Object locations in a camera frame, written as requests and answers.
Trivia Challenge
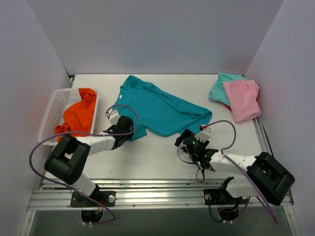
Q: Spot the teal blue t-shirt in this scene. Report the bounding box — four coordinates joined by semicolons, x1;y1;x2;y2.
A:
115;75;212;141

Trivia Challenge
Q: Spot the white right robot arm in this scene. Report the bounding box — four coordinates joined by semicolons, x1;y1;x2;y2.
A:
175;128;295;206

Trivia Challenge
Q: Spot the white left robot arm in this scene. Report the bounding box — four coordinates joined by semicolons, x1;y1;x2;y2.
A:
44;116;133;206

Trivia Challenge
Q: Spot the orange t-shirt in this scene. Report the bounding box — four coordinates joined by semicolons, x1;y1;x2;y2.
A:
55;88;97;134

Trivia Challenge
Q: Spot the mint green folded t-shirt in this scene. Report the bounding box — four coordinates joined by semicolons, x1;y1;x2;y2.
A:
208;73;249;106

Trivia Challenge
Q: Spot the white plastic basket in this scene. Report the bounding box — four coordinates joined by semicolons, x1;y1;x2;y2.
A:
37;88;100;147

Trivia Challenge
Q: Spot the pink folded t-shirt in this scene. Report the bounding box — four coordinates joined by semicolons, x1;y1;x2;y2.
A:
223;79;261;123

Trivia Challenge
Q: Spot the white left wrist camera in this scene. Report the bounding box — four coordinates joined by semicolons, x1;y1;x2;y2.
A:
105;110;121;125

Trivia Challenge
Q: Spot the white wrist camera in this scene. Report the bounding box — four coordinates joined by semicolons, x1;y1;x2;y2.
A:
195;125;211;142
105;110;121;125

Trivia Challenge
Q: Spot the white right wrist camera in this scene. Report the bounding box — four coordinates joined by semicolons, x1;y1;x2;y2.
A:
195;125;211;142

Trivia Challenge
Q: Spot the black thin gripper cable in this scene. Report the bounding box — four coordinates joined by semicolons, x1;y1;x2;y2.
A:
177;146;206;183

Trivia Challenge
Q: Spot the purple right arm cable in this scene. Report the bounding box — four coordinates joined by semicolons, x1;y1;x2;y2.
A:
200;119;279;225

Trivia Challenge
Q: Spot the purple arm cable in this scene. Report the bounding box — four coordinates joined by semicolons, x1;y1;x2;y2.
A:
200;119;279;225
29;104;140;226

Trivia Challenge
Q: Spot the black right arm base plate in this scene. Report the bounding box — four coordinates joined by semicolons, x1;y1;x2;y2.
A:
203;188;248;205

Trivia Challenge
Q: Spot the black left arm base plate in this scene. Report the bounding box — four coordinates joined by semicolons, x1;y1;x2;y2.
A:
70;191;116;208

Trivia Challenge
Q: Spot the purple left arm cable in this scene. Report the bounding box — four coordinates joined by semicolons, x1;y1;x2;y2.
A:
29;104;140;226

